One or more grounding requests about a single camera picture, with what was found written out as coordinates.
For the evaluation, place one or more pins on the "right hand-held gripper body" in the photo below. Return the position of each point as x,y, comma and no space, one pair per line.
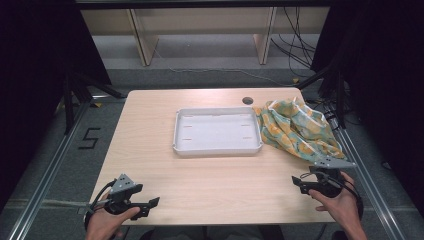
328,181

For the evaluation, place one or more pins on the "aluminium frame rail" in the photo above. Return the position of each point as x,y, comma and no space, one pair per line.
46,173
370,186

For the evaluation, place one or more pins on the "white plastic tray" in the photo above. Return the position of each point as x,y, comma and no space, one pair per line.
216,131

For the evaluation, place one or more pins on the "black curtain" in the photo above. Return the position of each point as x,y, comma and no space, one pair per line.
383,83
40,66

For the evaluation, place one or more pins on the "person's left hand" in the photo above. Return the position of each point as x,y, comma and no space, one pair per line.
103,223

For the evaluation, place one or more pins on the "black metal stand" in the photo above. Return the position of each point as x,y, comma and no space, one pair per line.
75,96
338,93

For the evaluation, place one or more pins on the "green yellow patterned cloth bag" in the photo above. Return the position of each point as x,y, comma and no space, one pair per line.
293,130

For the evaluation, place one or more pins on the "light wooden bench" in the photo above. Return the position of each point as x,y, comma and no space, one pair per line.
200,23

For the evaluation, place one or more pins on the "person's right hand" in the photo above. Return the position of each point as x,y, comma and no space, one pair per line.
343,206

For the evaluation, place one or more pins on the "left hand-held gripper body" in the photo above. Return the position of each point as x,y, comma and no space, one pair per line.
122,183

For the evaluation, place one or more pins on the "black metal frame bar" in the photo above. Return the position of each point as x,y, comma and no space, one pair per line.
200,3

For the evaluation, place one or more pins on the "yellow floor tape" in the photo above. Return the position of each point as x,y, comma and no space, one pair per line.
295,80
97,104

